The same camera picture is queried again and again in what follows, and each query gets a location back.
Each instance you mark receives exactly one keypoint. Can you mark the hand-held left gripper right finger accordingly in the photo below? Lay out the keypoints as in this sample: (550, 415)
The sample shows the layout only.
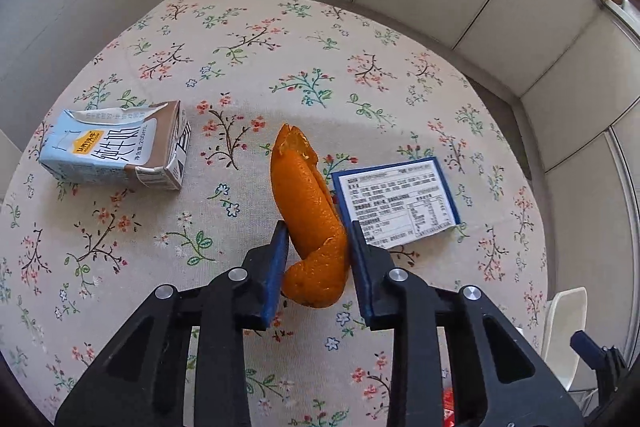
(361, 277)

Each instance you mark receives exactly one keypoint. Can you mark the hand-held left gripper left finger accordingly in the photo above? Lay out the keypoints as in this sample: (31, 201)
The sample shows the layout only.
(276, 277)

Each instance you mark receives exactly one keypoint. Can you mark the floral tablecloth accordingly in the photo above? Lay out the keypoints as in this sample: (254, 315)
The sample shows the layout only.
(250, 57)

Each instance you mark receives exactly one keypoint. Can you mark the red printed packet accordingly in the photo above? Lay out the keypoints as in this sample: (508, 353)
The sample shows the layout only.
(448, 407)

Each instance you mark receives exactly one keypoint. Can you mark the white chair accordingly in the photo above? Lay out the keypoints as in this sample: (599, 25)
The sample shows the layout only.
(567, 332)

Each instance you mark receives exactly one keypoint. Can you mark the orange peel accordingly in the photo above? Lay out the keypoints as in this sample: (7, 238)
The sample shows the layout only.
(305, 197)

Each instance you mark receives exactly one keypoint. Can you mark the blue white labelled box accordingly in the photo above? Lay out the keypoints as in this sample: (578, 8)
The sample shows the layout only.
(395, 202)

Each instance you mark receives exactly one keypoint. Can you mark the light blue milk carton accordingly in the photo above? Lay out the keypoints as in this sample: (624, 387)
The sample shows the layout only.
(100, 147)

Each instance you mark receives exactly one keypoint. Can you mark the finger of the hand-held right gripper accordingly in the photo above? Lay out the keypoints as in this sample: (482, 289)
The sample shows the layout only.
(587, 347)

